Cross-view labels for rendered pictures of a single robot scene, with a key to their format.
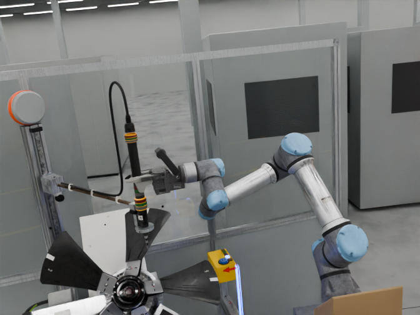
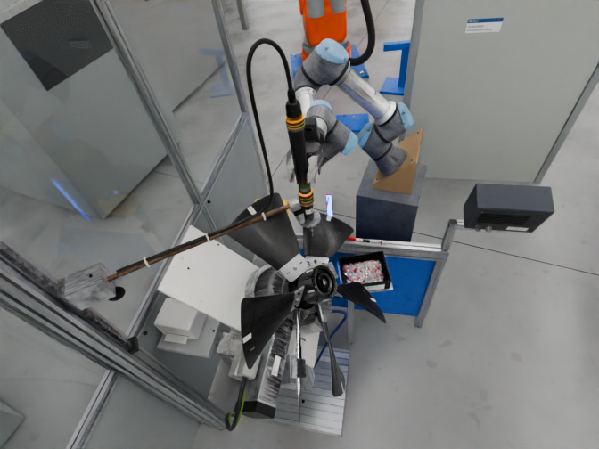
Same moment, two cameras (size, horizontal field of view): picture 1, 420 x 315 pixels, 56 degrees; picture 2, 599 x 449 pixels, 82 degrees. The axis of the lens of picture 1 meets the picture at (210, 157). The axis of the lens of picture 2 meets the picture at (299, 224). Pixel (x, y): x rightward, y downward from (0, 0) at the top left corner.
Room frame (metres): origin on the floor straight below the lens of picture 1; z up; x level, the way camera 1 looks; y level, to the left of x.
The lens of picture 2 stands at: (1.01, 0.88, 2.24)
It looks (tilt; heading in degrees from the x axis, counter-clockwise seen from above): 50 degrees down; 303
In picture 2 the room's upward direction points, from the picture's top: 10 degrees counter-clockwise
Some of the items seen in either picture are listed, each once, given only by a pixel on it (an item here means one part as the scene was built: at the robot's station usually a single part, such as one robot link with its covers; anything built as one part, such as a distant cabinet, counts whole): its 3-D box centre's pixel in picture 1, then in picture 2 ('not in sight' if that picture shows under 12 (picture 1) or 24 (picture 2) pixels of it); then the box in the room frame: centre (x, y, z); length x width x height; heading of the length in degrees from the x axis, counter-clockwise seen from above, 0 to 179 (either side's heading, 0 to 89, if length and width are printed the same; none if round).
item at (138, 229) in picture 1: (140, 216); (305, 210); (1.37, 0.28, 1.48); 0.09 x 0.07 x 0.10; 49
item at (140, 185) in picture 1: (140, 184); (313, 175); (1.34, 0.26, 1.62); 0.09 x 0.03 x 0.06; 115
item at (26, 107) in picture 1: (26, 107); not in sight; (1.83, 0.82, 1.88); 0.17 x 0.15 x 0.16; 104
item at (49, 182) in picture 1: (52, 183); (88, 287); (1.77, 0.75, 1.52); 0.10 x 0.07 x 0.08; 49
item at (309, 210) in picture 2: (137, 177); (302, 169); (1.37, 0.27, 1.64); 0.04 x 0.04 x 0.46
